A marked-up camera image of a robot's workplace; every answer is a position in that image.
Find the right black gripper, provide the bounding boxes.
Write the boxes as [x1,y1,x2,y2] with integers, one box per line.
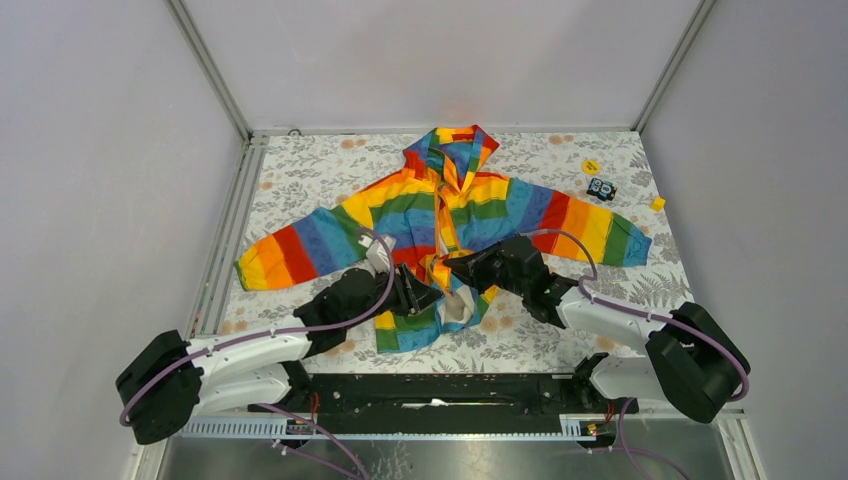
[443,244,529,298]

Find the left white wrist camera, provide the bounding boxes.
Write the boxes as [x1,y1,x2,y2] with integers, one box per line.
[359,234,396,272]

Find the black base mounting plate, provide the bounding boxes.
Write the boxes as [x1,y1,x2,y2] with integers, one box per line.
[274,354,639,422]

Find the floral patterned table mat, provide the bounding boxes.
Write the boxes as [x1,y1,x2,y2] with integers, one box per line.
[242,132,692,374]

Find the rainbow striped hooded jacket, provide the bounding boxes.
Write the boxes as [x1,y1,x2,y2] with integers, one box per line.
[235,125,652,353]

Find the perforated aluminium rail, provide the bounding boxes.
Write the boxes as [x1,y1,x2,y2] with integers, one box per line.
[177,411,611,443]

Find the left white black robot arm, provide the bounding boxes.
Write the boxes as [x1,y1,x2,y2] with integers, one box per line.
[115,265,443,445]

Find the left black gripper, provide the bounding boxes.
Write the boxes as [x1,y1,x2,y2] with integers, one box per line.
[344,262,444,330]

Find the yellow round token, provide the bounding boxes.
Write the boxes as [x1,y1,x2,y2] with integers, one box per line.
[581,159,601,175]

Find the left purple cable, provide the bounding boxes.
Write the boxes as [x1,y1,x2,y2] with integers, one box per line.
[119,227,397,480]

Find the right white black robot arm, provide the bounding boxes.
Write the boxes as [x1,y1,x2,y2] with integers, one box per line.
[445,236,751,423]

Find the small yellow cube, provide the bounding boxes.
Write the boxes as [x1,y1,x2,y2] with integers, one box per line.
[650,197,666,212]

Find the small black printed card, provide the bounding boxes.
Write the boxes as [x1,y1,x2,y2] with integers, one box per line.
[587,178,617,202]

